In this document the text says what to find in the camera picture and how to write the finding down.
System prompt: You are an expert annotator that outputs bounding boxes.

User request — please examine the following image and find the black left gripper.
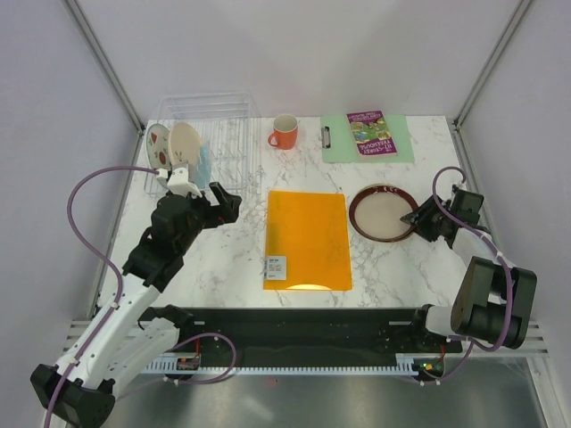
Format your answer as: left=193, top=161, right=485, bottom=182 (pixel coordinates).
left=176, top=181, right=241, bottom=253

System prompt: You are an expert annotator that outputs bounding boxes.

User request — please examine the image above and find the brown rimmed plate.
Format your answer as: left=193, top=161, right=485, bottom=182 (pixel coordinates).
left=348, top=187, right=418, bottom=243

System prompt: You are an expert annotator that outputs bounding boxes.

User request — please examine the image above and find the cream leaf pattern plate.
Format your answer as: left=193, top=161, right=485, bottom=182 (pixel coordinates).
left=168, top=121, right=211, bottom=189

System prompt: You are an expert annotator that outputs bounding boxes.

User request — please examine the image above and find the green cream branch plate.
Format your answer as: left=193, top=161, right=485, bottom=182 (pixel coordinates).
left=366, top=183, right=396, bottom=188

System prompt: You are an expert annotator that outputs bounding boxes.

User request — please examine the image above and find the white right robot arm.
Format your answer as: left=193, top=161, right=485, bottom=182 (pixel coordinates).
left=401, top=186, right=537, bottom=351

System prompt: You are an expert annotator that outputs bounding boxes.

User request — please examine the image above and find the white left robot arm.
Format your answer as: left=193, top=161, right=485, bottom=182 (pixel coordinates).
left=30, top=182, right=242, bottom=427

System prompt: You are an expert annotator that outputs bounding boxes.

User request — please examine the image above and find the orange plastic folder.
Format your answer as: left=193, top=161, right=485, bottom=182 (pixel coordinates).
left=263, top=190, right=352, bottom=292

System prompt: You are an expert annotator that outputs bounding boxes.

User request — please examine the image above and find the orange mug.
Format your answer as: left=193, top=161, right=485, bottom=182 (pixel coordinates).
left=268, top=114, right=298, bottom=150

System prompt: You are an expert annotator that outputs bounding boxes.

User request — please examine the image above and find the watermelon pattern plate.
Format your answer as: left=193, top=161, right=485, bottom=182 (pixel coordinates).
left=145, top=124, right=171, bottom=170

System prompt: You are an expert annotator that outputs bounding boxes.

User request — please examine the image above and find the purple book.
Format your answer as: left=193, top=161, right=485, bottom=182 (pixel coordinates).
left=346, top=111, right=398, bottom=161

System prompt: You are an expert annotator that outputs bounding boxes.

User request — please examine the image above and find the green clipboard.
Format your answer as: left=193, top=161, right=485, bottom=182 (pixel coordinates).
left=320, top=111, right=415, bottom=163

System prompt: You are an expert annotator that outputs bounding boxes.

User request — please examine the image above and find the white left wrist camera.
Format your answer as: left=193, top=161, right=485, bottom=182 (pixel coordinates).
left=155, top=163, right=202, bottom=198

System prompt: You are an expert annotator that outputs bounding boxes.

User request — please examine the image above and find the white wire dish rack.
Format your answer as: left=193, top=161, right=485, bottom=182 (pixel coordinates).
left=144, top=91, right=257, bottom=195

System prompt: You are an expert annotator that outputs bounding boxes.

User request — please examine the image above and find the right aluminium frame post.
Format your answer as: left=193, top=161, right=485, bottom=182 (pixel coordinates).
left=451, top=0, right=534, bottom=130

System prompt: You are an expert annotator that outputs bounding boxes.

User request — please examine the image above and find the aluminium frame post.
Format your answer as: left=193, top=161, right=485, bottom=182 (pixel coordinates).
left=451, top=0, right=534, bottom=130
left=62, top=0, right=146, bottom=130

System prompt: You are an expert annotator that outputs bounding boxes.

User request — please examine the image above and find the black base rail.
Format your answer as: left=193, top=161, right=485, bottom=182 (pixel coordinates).
left=133, top=304, right=465, bottom=369

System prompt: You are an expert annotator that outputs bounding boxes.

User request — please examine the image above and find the white slotted cable duct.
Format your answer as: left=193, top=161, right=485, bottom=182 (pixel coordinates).
left=142, top=354, right=445, bottom=376

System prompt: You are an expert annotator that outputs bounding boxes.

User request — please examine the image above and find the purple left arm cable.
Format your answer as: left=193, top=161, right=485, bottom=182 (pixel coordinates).
left=42, top=165, right=237, bottom=428

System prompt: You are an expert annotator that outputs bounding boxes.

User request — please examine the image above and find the left aluminium frame post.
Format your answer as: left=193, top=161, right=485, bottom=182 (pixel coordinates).
left=62, top=0, right=146, bottom=130

